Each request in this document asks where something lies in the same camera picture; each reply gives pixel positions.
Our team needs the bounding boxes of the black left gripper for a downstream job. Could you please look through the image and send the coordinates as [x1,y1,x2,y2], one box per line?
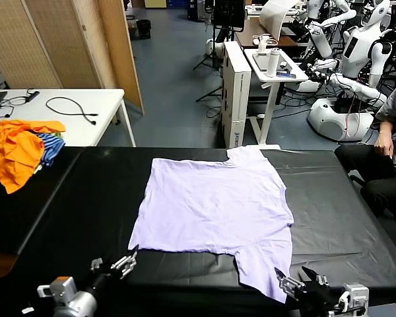
[84,244,139,298]

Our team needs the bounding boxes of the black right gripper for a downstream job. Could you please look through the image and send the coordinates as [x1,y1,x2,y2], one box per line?
[274,265,343,317]

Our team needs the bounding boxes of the lavender t-shirt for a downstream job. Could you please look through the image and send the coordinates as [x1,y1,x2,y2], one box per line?
[127,146,295,304]

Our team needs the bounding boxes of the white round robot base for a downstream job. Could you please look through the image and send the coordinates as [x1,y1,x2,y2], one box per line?
[308,97,374,142]

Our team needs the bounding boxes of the small white robot base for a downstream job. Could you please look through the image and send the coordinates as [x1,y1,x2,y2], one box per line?
[206,38,226,57]

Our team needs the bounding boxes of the person's forearm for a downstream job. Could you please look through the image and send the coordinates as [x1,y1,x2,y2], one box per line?
[378,119,396,135]

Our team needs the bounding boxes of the person's hand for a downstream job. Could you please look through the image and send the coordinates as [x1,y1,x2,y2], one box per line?
[373,131,396,159]

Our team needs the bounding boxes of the black table cover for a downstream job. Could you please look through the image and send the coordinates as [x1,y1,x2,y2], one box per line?
[16,146,396,317]

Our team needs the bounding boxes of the seated person gray shirt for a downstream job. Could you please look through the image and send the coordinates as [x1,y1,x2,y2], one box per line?
[335,78,396,219]

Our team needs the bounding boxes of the blue striped garment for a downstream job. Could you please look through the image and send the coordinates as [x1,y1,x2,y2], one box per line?
[36,133,66,168]

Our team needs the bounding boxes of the orange garment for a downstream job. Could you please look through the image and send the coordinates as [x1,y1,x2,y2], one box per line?
[0,119,67,194]

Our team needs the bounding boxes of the white table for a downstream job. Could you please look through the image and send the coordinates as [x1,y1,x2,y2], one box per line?
[0,88,137,148]

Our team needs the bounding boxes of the white standing desk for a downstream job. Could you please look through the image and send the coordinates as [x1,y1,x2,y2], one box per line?
[244,48,310,150]

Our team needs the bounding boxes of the tall white cardboard box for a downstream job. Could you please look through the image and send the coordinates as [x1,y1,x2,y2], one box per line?
[222,40,252,149]

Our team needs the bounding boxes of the white water bottle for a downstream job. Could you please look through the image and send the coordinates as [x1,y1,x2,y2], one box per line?
[267,47,281,78]

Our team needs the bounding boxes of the gray tablet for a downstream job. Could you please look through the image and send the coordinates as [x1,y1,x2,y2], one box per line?
[252,52,293,72]

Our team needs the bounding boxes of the wooden folding screen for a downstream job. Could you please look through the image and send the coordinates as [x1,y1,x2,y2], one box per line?
[0,0,145,116]

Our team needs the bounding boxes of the black trash bin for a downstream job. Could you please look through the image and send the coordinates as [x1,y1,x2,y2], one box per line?
[137,18,152,40]

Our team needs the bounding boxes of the black tripod stand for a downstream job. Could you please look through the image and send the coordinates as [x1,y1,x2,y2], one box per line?
[193,26,232,72]

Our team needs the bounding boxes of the white humanoid robot black panel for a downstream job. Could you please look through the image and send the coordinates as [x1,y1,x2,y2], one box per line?
[329,0,394,110]

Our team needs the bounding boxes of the white desk gadget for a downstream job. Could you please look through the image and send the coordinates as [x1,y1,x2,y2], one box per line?
[253,32,279,53]

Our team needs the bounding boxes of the brown wooden desk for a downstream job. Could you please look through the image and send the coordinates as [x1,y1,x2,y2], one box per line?
[234,18,300,49]

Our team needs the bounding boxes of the white curved sheet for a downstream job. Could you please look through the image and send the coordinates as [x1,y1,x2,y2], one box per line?
[259,0,298,40]

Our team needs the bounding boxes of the black monitor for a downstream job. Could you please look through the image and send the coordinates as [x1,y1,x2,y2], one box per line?
[213,0,246,29]

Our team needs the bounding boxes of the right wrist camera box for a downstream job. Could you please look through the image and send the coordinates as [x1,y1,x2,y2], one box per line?
[338,283,370,313]

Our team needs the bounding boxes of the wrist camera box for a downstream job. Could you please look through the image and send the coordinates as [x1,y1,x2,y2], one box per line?
[338,283,370,313]
[36,276,77,306]

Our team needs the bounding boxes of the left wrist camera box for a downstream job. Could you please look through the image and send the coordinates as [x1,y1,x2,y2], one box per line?
[36,276,77,306]

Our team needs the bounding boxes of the looped black cable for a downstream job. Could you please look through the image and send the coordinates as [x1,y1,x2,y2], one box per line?
[46,96,99,125]

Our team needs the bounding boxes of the thin black cable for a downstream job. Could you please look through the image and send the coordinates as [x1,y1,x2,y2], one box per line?
[0,104,14,122]

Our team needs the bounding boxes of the black adapter with cable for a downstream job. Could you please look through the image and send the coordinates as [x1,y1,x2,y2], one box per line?
[1,88,40,106]

